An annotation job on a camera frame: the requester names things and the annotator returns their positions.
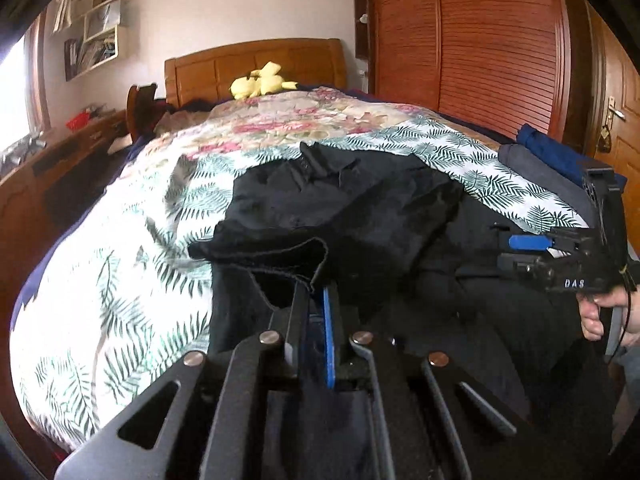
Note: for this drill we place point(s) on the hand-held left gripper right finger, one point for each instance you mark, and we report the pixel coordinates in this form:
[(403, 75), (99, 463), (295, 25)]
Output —
[(329, 345)]

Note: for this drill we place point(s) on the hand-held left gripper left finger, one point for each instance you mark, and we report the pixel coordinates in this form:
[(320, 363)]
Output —
[(299, 330)]

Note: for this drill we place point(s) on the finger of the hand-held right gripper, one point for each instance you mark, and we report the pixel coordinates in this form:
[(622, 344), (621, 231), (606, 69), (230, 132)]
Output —
[(520, 262), (530, 243)]

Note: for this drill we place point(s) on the black button coat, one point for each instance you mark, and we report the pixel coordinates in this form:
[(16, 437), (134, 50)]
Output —
[(380, 210)]

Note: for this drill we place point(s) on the person's right hand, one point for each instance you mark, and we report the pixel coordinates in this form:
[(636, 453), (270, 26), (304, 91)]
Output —
[(592, 320)]

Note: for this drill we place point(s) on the folded grey cloth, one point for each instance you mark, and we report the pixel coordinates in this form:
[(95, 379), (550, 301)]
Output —
[(530, 170)]

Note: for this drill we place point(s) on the folded navy cloth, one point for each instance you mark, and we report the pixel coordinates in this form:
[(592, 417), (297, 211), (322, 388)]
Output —
[(545, 145)]

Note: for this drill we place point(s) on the dark hanging door tag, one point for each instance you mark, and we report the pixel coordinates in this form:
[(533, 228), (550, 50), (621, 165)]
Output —
[(605, 141)]

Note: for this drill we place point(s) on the bed with leaf-print quilt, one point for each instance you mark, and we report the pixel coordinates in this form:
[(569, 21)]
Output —
[(125, 285)]

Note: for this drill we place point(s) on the wooden door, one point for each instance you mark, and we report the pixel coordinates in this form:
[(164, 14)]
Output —
[(627, 75)]

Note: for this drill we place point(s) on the wooden slatted wardrobe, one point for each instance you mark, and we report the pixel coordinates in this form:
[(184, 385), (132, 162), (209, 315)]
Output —
[(475, 50)]

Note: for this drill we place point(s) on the floral quilt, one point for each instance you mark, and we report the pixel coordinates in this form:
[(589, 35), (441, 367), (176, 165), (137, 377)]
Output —
[(280, 125)]

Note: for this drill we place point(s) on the yellow plush toy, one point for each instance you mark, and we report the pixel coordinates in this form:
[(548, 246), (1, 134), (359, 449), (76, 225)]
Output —
[(255, 85)]

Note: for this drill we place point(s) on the wooden bed headboard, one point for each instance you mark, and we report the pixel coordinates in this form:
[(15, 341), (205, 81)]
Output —
[(210, 70)]

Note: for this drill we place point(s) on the wooden chair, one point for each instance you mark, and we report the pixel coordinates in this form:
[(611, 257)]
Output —
[(137, 105)]

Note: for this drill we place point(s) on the small white figurine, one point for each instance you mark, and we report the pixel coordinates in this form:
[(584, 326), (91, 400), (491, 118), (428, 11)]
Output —
[(363, 19)]

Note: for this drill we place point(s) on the wooden desk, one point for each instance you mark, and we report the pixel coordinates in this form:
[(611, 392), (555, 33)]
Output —
[(30, 190)]

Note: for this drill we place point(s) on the red bowl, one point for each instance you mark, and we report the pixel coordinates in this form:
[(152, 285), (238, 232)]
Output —
[(78, 121)]

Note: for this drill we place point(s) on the row of books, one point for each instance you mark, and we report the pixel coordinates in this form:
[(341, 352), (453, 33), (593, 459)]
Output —
[(90, 57)]

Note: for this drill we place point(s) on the window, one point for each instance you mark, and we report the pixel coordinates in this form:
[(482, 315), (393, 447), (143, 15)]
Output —
[(15, 100)]

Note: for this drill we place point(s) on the white paper bag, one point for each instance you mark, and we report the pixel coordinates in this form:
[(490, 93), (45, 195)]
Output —
[(102, 20)]

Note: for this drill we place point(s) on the tied white curtain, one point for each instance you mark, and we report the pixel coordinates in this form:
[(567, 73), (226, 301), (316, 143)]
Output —
[(64, 10)]

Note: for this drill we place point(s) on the white wall shelf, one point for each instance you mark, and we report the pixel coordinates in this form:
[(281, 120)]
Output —
[(120, 40)]

